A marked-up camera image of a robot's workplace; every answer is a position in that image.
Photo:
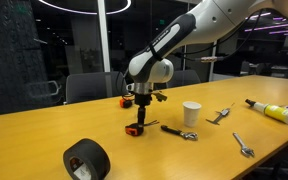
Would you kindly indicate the white paper cup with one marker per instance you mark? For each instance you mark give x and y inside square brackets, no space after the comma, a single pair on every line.
[191,114]

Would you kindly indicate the silver open wrench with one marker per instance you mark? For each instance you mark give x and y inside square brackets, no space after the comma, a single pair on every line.
[242,143]

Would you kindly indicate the black tape roll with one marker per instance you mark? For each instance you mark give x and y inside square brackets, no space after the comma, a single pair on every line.
[90,158]

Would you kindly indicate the green exit sign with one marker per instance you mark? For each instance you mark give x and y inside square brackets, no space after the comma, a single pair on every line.
[162,21]

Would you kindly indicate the white pillar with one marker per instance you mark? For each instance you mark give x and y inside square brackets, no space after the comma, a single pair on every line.
[104,36]

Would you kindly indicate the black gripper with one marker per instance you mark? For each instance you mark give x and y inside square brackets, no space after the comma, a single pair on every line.
[142,100]

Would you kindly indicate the white yellow squeeze bottle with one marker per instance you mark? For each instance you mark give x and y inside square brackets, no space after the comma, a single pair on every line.
[277,112]

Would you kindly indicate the grey office chair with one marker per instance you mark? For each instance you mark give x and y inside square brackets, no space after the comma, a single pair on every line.
[185,78]
[95,86]

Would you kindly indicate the small orange measuring tape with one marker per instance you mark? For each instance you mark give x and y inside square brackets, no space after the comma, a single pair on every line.
[125,103]

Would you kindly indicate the metal vernier caliper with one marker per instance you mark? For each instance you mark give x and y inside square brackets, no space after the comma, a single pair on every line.
[221,114]

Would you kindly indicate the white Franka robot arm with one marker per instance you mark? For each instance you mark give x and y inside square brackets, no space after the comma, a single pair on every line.
[214,23]

